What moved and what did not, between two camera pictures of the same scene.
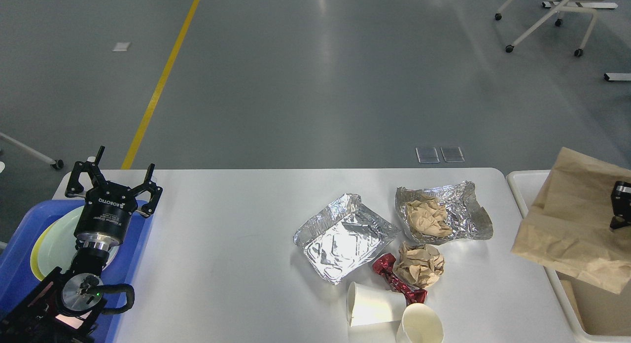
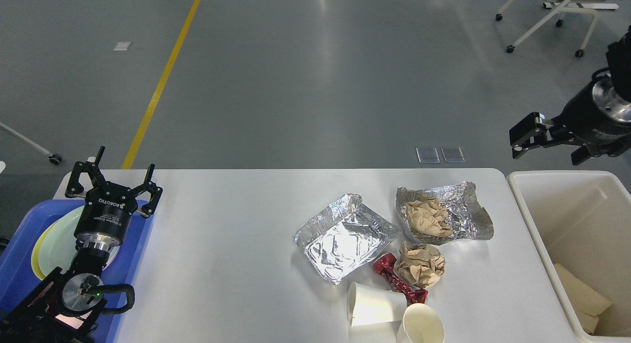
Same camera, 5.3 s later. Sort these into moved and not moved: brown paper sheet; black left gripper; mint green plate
Moved: brown paper sheet
Not moved: black left gripper; mint green plate
